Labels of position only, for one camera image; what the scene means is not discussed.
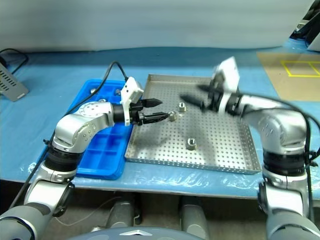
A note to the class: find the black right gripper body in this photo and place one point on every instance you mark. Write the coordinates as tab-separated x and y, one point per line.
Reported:
213	97

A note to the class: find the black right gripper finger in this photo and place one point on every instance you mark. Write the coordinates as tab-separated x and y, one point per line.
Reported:
191	99
205	88

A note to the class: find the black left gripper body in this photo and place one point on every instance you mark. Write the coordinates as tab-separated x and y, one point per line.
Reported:
137	110

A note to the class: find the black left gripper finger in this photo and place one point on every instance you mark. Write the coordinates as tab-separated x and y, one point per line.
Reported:
155	117
152	102

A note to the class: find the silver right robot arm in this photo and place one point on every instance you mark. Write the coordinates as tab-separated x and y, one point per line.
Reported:
275	125

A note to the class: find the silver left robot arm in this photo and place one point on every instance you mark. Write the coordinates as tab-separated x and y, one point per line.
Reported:
72	127

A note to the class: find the blue compartment tray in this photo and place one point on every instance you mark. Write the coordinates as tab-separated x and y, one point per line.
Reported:
105	160

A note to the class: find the grey perforated metal device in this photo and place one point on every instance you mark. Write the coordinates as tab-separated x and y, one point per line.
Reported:
12	87

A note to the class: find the perforated metal tray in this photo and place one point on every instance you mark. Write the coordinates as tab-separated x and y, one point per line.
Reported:
160	150

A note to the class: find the tan cardboard mat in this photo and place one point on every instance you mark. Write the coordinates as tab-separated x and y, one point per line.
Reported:
272	80

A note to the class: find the grey rounded cylinder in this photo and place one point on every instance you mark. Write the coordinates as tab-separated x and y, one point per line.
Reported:
120	215
193	217

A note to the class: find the black and white machine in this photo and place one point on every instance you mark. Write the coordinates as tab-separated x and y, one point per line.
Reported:
313	27

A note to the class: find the grey-blue rounded robot torso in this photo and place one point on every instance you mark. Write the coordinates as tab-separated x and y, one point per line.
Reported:
112	235

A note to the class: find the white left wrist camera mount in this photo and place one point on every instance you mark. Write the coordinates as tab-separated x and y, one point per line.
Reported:
131	91

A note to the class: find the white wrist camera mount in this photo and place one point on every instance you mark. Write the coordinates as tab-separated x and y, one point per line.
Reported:
131	91
228	72

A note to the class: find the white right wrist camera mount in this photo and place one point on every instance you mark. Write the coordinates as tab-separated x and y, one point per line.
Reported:
228	72

